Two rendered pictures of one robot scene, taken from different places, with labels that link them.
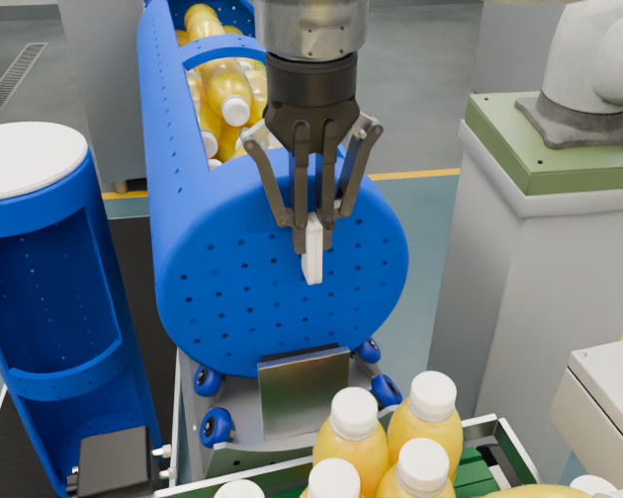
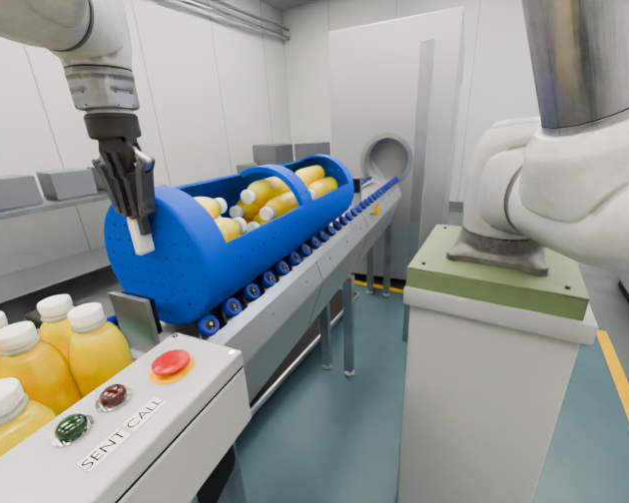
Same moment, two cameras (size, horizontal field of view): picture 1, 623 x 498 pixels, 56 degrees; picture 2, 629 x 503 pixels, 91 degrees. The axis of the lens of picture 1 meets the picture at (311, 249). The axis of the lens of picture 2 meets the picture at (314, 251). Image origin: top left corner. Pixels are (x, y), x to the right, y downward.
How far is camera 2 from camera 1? 0.68 m
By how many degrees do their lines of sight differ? 38
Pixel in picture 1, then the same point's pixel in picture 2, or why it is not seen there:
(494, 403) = (415, 471)
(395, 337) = not seen: hidden behind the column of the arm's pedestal
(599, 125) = (492, 248)
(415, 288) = not seen: hidden behind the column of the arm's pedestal
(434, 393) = (78, 311)
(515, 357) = (426, 434)
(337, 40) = (83, 98)
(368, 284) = (187, 273)
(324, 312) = (171, 284)
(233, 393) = not seen: hidden behind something
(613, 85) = (489, 211)
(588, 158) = (469, 270)
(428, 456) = (15, 329)
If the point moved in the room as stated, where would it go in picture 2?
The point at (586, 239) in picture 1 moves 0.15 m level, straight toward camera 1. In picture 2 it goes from (473, 345) to (413, 366)
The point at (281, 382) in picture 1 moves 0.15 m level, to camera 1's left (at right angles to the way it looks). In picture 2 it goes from (120, 307) to (93, 287)
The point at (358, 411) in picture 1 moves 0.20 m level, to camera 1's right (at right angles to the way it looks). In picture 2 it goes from (47, 302) to (97, 357)
